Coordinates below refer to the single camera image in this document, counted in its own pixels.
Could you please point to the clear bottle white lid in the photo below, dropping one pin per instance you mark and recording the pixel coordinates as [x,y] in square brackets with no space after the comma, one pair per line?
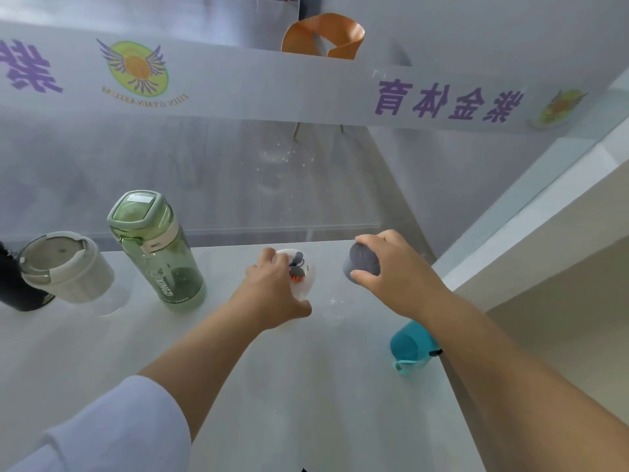
[73,275]

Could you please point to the white table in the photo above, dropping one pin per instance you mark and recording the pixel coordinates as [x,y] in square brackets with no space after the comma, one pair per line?
[319,398]

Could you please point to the green transparent bottle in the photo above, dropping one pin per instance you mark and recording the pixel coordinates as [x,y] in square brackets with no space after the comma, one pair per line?
[167,270]

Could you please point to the person's left forearm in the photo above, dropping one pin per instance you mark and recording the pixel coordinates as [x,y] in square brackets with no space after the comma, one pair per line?
[201,368]

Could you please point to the frosted band with purple print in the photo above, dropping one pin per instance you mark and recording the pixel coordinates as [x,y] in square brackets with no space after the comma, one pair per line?
[245,88]

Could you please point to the person's left hand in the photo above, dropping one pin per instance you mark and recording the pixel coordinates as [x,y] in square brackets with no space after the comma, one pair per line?
[270,299]

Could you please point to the clear bottle grey cap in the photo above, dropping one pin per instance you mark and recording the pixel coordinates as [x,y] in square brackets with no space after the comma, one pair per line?
[363,262]

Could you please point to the teal water bottle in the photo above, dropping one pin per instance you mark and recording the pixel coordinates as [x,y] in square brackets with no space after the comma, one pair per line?
[410,344]

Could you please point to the person's right forearm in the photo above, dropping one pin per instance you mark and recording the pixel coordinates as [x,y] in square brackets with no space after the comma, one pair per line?
[521,398]

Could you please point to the orange chair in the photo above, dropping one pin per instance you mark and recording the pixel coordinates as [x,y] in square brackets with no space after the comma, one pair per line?
[300,36]

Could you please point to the person's right hand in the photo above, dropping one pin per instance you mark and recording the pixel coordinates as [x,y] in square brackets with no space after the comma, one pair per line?
[408,280]

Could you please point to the black thermos flask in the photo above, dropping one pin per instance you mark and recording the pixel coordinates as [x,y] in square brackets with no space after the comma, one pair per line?
[15,294]

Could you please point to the person's white shirt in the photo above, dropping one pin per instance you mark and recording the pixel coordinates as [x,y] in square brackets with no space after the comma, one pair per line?
[123,427]

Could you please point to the clear bottle white ends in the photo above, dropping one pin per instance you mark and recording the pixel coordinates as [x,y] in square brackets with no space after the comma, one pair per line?
[304,280]

